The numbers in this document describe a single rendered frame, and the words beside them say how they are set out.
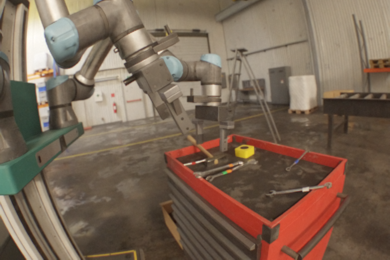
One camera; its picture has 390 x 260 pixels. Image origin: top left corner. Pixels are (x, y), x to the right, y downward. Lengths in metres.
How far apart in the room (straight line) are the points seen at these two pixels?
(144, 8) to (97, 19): 11.69
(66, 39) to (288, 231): 0.64
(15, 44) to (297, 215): 1.13
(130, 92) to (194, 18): 6.24
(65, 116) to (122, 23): 0.59
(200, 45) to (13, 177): 12.29
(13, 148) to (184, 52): 11.58
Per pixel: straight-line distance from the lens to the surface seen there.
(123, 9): 0.39
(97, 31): 0.37
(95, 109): 10.54
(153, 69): 0.36
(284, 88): 9.52
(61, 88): 0.90
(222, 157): 0.90
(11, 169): 0.42
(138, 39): 0.38
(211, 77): 0.66
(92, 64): 0.93
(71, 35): 0.35
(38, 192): 0.94
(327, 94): 6.74
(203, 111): 0.68
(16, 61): 0.90
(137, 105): 10.64
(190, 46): 12.08
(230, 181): 0.73
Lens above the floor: 1.25
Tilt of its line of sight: 7 degrees down
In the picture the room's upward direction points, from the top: 7 degrees counter-clockwise
